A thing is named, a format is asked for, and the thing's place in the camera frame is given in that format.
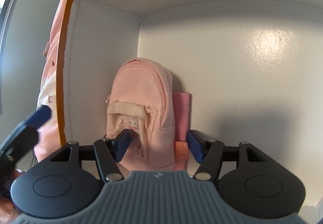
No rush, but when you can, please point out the pink mini backpack pouch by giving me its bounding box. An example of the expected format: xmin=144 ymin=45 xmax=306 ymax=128
xmin=106 ymin=58 xmax=175 ymax=171

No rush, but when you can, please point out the person's left hand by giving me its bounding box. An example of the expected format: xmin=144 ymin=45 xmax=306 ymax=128
xmin=0 ymin=196 xmax=19 ymax=224

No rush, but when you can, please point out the pink patterned bedsheet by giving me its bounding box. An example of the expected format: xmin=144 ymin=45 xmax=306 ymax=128
xmin=33 ymin=0 xmax=67 ymax=162

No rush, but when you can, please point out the orange dotted tag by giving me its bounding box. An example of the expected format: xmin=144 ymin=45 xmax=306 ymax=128
xmin=174 ymin=141 xmax=189 ymax=161

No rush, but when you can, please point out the pink card booklet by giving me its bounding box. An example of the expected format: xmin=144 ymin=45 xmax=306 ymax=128
xmin=172 ymin=92 xmax=191 ymax=142

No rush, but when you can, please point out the orange cardboard box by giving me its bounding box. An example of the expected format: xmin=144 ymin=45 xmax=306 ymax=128
xmin=56 ymin=0 xmax=322 ymax=205

